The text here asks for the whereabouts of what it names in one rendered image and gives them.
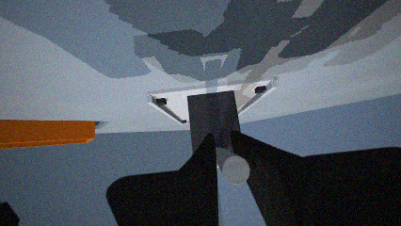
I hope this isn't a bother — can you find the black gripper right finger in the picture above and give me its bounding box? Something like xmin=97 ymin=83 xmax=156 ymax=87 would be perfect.
xmin=231 ymin=131 xmax=401 ymax=226

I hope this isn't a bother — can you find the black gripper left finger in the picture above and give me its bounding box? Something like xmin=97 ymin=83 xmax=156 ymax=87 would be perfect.
xmin=106 ymin=133 xmax=218 ymax=226

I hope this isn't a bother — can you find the orange shallow tray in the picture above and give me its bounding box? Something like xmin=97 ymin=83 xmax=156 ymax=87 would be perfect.
xmin=0 ymin=120 xmax=95 ymax=149

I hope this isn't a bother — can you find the grey cylinder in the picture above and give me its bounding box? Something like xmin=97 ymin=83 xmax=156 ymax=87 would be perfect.
xmin=216 ymin=147 xmax=249 ymax=185

